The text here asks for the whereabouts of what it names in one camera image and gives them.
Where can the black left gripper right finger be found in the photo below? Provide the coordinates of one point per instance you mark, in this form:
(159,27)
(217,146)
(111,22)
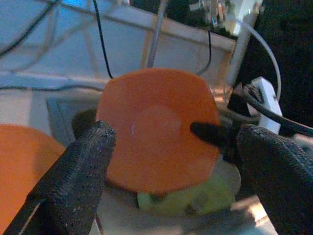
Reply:
(281,183)

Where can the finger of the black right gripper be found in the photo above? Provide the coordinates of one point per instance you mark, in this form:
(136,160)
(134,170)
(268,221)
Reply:
(207,133)

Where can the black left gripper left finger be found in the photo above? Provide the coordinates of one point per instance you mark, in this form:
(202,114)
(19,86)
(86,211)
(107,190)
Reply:
(73,183)

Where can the grey bowl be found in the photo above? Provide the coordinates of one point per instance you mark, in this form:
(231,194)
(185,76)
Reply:
(117,211)

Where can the orange round plate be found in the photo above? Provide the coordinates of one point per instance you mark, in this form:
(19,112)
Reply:
(19,159)

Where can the orange square bowl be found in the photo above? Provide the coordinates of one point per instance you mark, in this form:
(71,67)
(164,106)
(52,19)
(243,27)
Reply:
(151,98)

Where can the green plate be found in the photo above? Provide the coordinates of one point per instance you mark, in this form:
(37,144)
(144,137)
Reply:
(195,201)

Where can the stainless steel sink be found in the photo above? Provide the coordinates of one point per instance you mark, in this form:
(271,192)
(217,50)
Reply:
(61,115)

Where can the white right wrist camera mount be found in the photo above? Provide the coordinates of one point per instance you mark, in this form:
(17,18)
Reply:
(269,98)

